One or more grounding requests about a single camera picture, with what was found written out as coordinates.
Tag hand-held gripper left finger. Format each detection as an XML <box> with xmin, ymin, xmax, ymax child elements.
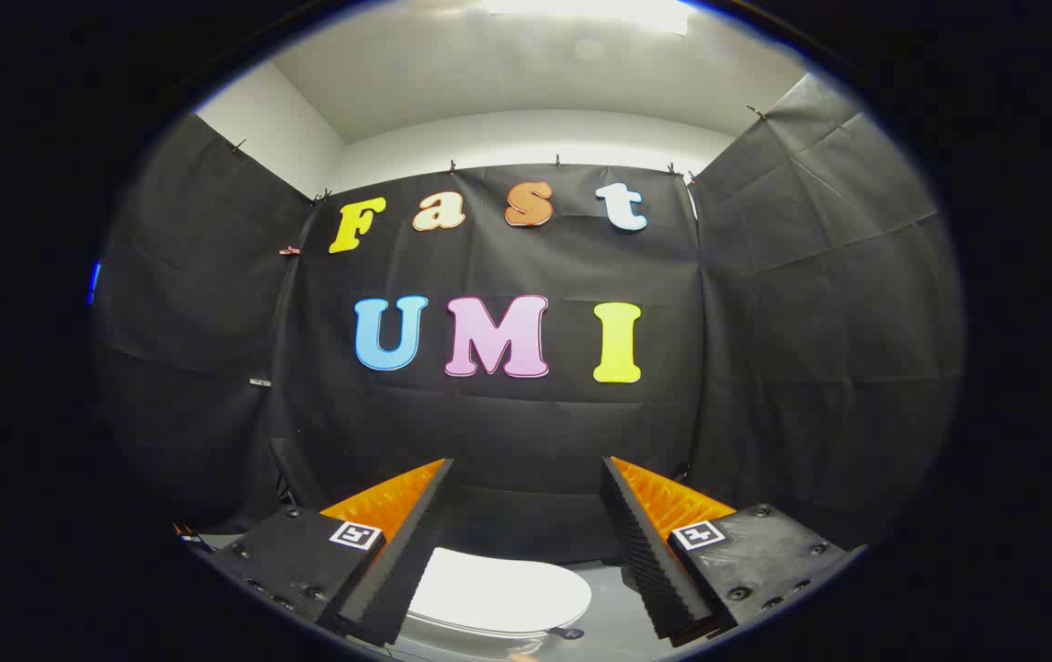
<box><xmin>200</xmin><ymin>458</ymin><xmax>453</xmax><ymax>647</ymax></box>

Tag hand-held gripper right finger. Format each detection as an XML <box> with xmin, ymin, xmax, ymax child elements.
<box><xmin>600</xmin><ymin>457</ymin><xmax>867</xmax><ymax>645</ymax></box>

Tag black tripod stand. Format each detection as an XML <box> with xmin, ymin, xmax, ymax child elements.
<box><xmin>270</xmin><ymin>439</ymin><xmax>303</xmax><ymax>512</ymax></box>

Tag black backdrop cloth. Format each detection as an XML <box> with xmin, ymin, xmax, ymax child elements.
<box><xmin>89</xmin><ymin>74</ymin><xmax>964</xmax><ymax>566</ymax></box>

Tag ceiling light panel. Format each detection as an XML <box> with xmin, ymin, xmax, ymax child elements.
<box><xmin>480</xmin><ymin>0</ymin><xmax>692</xmax><ymax>36</ymax></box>

